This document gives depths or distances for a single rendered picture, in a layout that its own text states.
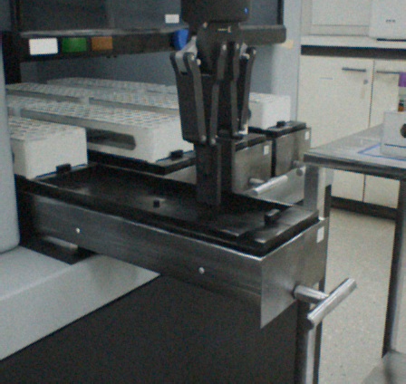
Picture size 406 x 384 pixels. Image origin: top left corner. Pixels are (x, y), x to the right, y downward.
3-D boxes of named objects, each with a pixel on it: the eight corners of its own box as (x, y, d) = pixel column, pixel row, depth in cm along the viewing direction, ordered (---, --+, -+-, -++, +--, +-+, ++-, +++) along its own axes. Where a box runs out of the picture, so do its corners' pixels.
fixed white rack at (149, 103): (88, 130, 108) (86, 98, 106) (125, 122, 116) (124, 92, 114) (215, 151, 91) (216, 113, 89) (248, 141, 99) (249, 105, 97)
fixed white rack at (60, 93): (-8, 114, 126) (-11, 86, 125) (29, 109, 134) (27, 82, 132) (82, 129, 109) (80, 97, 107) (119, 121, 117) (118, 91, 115)
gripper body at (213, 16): (210, -14, 65) (210, 68, 68) (162, -17, 58) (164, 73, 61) (267, -16, 61) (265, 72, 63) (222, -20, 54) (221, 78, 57)
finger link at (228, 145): (209, 137, 66) (214, 136, 67) (210, 194, 68) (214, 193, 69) (231, 140, 64) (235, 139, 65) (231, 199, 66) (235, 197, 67)
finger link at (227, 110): (203, 41, 63) (210, 39, 64) (210, 138, 67) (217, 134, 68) (233, 42, 60) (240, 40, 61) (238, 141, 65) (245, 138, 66)
